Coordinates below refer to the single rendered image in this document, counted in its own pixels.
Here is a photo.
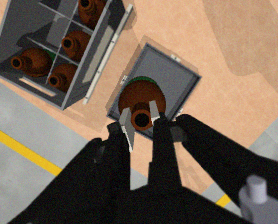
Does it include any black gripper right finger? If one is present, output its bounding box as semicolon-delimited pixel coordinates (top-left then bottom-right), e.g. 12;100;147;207
142;100;278;224

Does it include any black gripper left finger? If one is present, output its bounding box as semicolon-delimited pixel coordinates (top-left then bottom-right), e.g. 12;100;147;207
7;108;135;224

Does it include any grey divided crate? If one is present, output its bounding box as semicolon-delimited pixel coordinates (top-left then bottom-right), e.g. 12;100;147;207
0;0;126;111

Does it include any grey rectangular tray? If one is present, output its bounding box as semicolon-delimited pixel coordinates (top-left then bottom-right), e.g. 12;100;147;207
106;44;201;122

